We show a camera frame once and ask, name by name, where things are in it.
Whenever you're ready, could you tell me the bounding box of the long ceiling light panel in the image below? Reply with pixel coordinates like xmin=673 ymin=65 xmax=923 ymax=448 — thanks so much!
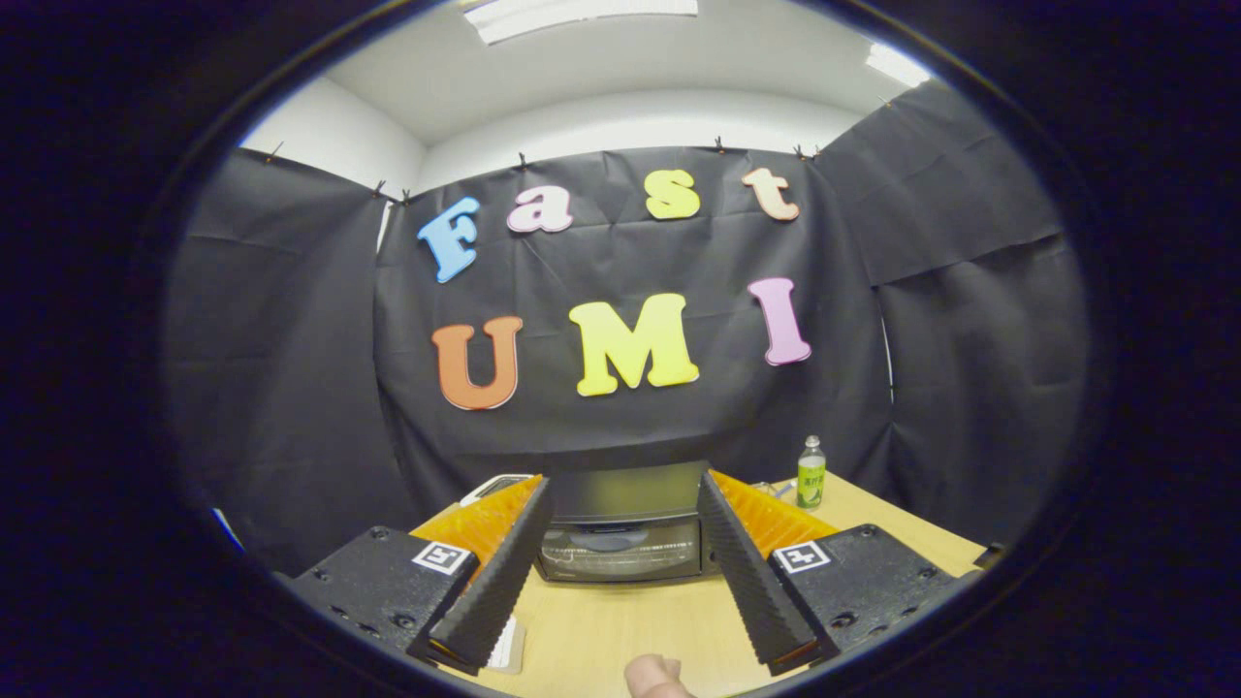
xmin=463 ymin=0 xmax=699 ymax=45

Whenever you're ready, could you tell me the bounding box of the small ceiling light panel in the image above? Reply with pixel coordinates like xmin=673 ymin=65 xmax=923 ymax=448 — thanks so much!
xmin=866 ymin=44 xmax=932 ymax=88

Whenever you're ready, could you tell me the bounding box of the black toaster oven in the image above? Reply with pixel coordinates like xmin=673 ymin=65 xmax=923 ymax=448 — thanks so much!
xmin=536 ymin=460 xmax=723 ymax=584

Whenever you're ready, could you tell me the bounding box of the white rectangular plate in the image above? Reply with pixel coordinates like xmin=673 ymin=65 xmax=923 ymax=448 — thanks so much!
xmin=488 ymin=616 xmax=527 ymax=675

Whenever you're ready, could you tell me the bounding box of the white kitchen appliance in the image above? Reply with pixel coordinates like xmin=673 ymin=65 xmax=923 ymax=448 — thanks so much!
xmin=461 ymin=473 xmax=534 ymax=507

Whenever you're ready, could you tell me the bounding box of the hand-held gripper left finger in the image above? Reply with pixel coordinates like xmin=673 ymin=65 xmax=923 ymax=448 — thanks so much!
xmin=281 ymin=475 xmax=556 ymax=677

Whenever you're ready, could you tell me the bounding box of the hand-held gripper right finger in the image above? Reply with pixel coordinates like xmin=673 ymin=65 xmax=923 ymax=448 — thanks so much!
xmin=698 ymin=470 xmax=1000 ymax=677

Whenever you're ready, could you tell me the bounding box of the green label drink bottle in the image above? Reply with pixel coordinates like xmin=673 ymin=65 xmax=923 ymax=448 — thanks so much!
xmin=797 ymin=435 xmax=827 ymax=511

